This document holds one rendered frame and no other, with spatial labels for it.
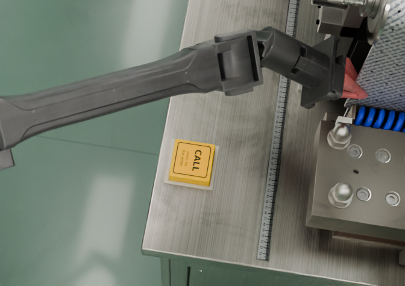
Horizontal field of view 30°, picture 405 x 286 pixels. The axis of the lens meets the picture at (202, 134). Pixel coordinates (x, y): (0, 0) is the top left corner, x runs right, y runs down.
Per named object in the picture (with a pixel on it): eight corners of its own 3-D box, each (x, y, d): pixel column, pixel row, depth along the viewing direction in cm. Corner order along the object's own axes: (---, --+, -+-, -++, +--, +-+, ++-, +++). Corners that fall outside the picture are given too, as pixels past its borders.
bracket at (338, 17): (297, 67, 138) (328, -33, 110) (332, 73, 138) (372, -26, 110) (294, 91, 136) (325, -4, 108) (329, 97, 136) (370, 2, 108)
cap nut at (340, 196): (328, 183, 116) (334, 173, 111) (352, 188, 115) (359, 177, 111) (326, 206, 114) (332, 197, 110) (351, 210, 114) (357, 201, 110)
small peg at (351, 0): (345, -9, 103) (343, 0, 102) (365, -6, 102) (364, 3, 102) (342, -3, 104) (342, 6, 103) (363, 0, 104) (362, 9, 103)
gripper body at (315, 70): (309, 111, 115) (270, 94, 112) (315, 54, 120) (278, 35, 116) (338, 99, 110) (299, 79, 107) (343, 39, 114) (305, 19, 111)
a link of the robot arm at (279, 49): (258, 61, 106) (273, 23, 106) (236, 58, 113) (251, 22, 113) (296, 79, 109) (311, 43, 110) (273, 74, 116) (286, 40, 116)
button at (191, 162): (175, 143, 131) (175, 137, 129) (214, 149, 131) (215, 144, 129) (168, 180, 129) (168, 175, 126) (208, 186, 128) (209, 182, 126)
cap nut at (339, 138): (327, 127, 119) (332, 115, 115) (351, 130, 119) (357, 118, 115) (325, 148, 118) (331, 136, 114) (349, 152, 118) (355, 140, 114)
